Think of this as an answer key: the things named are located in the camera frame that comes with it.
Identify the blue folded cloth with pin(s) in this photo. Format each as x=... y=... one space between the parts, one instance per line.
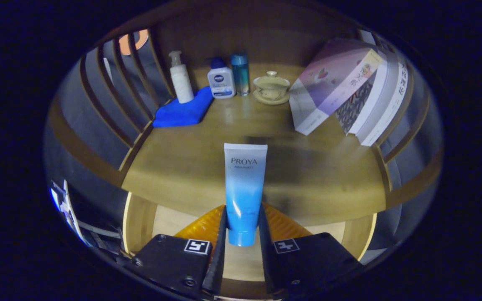
x=180 y=113

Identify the dark patterned book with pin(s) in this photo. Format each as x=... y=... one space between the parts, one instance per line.
x=354 y=106

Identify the white book with black lettering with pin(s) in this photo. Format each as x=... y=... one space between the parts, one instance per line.
x=391 y=104

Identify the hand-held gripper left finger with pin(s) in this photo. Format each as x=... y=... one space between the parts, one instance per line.
x=218 y=259

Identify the beige lidded teacup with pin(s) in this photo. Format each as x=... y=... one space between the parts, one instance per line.
x=271 y=88

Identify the purple and white book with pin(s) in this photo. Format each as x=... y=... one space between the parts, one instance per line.
x=329 y=79

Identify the teal slim bottle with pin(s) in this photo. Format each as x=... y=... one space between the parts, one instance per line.
x=240 y=75

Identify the brown wooden drawer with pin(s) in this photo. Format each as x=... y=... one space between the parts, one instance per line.
x=165 y=219

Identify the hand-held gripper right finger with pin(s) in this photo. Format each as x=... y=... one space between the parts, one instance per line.
x=266 y=259

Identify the wooden countertop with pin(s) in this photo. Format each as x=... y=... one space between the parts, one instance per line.
x=182 y=167

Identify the brown wooden cabinet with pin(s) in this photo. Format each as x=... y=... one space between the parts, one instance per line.
x=245 y=33

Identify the black backdrop cloth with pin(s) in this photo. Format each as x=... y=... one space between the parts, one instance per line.
x=78 y=108

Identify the white bottle with blue cap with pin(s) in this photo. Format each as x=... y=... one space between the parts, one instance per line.
x=221 y=81

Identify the white pump bottle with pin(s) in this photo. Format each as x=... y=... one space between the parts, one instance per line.
x=181 y=83

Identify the blue and white tube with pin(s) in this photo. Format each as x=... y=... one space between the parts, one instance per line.
x=245 y=188

